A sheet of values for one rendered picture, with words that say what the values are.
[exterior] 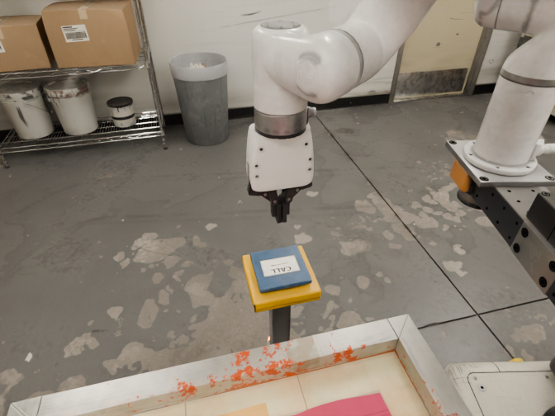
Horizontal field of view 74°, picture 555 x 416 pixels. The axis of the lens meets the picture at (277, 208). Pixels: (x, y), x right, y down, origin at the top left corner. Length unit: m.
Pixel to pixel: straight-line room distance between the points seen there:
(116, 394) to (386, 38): 0.58
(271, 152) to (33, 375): 1.63
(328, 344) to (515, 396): 1.03
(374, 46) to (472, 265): 1.94
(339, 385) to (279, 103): 0.41
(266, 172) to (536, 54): 0.45
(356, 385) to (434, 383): 0.11
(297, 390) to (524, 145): 0.55
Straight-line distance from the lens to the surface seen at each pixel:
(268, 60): 0.47
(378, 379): 0.62
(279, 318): 0.81
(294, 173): 0.56
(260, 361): 0.58
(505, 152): 0.77
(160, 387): 0.58
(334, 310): 1.89
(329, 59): 0.42
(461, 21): 4.45
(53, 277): 2.33
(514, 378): 1.58
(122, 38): 2.98
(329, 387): 0.60
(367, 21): 0.51
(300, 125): 0.52
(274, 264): 0.72
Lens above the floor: 1.49
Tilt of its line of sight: 37 degrees down
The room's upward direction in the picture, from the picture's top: straight up
